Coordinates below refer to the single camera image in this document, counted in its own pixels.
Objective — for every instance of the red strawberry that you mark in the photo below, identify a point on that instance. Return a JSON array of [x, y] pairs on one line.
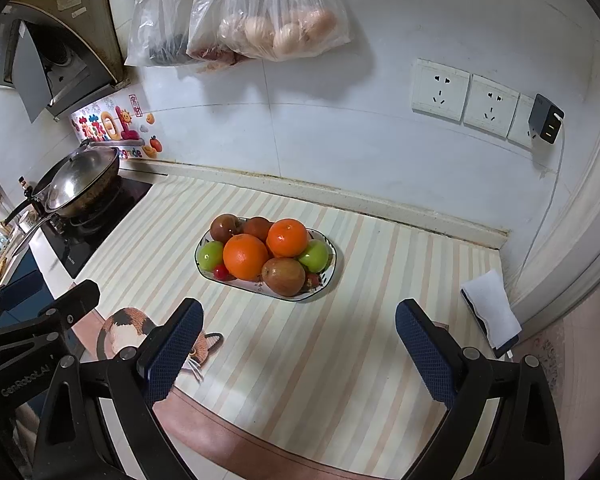
[[313, 280]]

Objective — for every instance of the pink patterned cloth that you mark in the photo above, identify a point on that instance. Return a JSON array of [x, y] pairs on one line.
[[545, 340]]

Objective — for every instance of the person's left forearm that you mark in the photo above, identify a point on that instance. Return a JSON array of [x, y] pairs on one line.
[[27, 422]]

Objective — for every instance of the small green apple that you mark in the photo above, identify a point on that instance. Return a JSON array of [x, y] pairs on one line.
[[210, 256]]

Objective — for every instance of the plastic bag of meat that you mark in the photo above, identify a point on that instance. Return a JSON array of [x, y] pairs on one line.
[[210, 35]]

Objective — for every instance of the dark red apple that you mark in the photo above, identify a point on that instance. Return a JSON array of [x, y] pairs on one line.
[[257, 227]]

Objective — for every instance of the clear plastic bag dark contents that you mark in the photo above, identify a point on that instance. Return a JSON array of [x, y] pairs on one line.
[[160, 25]]

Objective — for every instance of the brown mat label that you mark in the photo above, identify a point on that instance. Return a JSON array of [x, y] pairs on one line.
[[441, 326]]

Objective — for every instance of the black charger plug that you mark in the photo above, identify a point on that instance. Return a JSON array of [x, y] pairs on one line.
[[545, 120]]

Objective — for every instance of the large green apple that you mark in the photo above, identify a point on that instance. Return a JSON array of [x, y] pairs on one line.
[[316, 256]]

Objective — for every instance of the reddish brown apple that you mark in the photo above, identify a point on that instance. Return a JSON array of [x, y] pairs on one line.
[[282, 277], [225, 227]]

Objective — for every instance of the large orange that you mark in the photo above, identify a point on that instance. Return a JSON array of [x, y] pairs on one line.
[[245, 257]]

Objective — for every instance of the plastic bag of eggs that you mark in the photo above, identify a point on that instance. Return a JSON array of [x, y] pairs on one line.
[[290, 25]]

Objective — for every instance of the floral ceramic plate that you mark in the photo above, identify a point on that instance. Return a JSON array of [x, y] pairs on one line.
[[250, 287]]

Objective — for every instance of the cat shaped mat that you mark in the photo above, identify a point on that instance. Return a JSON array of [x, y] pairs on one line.
[[125, 330]]

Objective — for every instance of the dark condiment bottle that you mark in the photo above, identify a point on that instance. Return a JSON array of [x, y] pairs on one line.
[[25, 187]]

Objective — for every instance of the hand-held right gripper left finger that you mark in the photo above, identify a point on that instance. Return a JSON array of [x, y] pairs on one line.
[[175, 347]]

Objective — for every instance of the red cherry tomato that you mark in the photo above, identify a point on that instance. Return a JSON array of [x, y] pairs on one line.
[[221, 272]]

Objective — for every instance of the grey range hood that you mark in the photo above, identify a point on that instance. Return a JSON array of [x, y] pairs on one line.
[[55, 65]]

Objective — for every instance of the steel wok with lid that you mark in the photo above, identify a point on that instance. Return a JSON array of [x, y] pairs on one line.
[[80, 180]]

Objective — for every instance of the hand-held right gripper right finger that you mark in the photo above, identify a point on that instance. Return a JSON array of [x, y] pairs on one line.
[[425, 347]]

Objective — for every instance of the black glass stove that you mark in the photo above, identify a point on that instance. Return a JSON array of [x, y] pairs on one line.
[[100, 230]]

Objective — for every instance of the colourful wall sticker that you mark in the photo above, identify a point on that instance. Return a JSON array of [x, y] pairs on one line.
[[110, 127]]

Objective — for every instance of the white tissue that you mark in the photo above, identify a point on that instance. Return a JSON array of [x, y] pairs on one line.
[[492, 305]]

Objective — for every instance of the white wall socket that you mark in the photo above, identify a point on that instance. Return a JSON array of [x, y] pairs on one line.
[[520, 125], [490, 107], [440, 90]]

